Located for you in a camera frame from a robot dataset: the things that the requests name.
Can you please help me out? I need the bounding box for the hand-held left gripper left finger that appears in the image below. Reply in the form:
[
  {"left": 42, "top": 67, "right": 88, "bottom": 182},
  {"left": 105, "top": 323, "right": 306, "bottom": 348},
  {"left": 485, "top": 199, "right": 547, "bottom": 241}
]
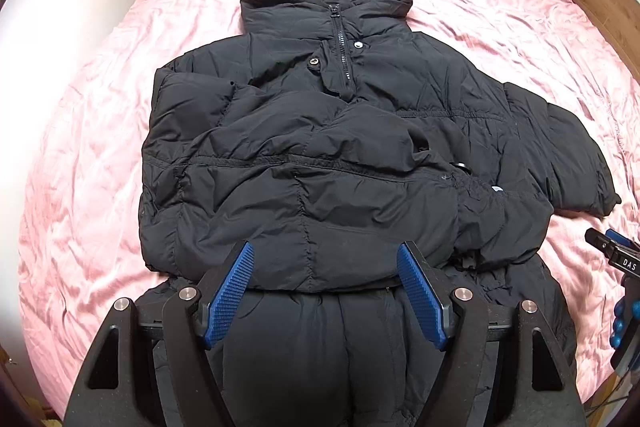
[{"left": 65, "top": 241, "right": 256, "bottom": 427}]

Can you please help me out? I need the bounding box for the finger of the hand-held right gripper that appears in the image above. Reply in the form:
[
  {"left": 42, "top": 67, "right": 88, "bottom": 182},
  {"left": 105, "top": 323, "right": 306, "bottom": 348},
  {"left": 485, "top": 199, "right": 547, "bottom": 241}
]
[{"left": 584, "top": 228, "right": 640, "bottom": 259}]

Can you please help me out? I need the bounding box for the black puffer jacket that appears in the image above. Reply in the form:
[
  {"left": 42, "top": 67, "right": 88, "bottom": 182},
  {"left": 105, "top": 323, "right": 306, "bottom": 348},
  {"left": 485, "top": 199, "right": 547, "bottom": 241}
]
[{"left": 139, "top": 0, "right": 622, "bottom": 427}]

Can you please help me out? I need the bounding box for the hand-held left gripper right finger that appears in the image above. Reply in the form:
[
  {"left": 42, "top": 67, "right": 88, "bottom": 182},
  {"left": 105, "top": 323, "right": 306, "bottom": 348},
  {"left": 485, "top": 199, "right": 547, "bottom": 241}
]
[{"left": 396, "top": 241, "right": 586, "bottom": 427}]

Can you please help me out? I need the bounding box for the pink bed sheet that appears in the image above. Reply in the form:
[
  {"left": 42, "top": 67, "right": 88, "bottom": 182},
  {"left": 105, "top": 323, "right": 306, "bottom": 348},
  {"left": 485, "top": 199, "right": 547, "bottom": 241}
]
[{"left": 15, "top": 0, "right": 640, "bottom": 410}]

